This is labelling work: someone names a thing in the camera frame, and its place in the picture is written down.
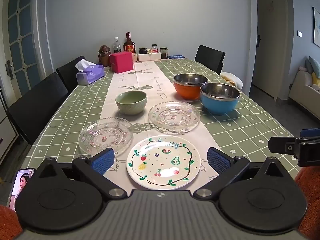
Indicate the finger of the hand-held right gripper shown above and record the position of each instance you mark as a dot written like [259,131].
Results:
[280,145]
[311,132]

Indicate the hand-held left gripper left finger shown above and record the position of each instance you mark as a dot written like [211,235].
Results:
[102,161]

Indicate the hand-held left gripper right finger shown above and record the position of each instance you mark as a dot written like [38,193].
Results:
[218,161]

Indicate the clear glass flower plate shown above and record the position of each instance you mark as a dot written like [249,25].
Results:
[174,116]
[105,135]

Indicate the white fruit-print plate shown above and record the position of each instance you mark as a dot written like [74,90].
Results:
[163,163]

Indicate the blue steel bowl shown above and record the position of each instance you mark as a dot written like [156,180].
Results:
[220,101]

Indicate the green ceramic bowl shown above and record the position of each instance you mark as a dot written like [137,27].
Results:
[131,102]

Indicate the orange steel bowl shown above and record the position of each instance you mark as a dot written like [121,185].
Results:
[187,90]

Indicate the beige sofa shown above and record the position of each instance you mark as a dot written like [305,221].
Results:
[303,90]

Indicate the person's orange clothing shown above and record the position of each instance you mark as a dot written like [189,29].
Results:
[8,223]
[310,200]

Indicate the yellow cushion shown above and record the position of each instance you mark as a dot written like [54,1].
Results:
[316,80]

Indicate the blue cushion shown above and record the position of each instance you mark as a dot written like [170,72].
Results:
[314,66]

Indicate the green checked tablecloth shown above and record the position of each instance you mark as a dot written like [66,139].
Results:
[75,100]

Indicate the smartphone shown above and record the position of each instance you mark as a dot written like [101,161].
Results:
[21,187]

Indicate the purple tissue box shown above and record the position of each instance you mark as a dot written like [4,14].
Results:
[91,75]

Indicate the plain wooden door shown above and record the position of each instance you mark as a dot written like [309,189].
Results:
[271,42]

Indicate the white cabinet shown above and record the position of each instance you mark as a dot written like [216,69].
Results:
[7,132]

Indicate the pink box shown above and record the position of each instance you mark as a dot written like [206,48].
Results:
[121,62]

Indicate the brown flask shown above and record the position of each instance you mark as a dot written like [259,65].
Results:
[103,56]

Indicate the framed picture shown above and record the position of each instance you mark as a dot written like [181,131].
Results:
[316,27]

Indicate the white box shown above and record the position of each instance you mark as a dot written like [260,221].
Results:
[143,57]
[158,55]

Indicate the blue packet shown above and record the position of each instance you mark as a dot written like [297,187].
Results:
[176,56]

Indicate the clear plastic water bottle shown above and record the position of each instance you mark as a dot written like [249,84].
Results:
[116,45]

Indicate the squat dark glass jar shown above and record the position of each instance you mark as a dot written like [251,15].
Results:
[143,50]

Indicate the red-label liquor bottle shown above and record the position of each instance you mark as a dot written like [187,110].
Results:
[129,45]

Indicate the tall dark glass jar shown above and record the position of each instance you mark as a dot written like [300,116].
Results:
[164,53]

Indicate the small red-label bottle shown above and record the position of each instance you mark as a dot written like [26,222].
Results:
[154,48]

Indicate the glass-pane door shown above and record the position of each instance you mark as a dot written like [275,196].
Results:
[21,37]

